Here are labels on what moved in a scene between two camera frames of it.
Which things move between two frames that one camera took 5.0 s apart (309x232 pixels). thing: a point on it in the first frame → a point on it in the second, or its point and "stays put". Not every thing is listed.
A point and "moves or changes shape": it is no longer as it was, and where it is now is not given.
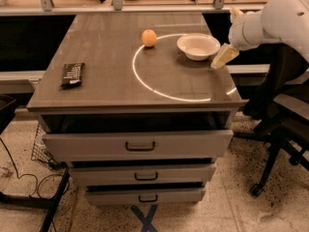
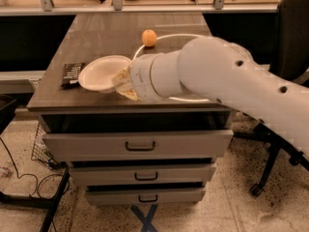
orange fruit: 149,38 stays put
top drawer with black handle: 138,146 stays put
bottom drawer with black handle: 145,196 stays put
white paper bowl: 198,46 moves or changes shape
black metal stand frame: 7,106 stays put
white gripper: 238,34 → 141,76
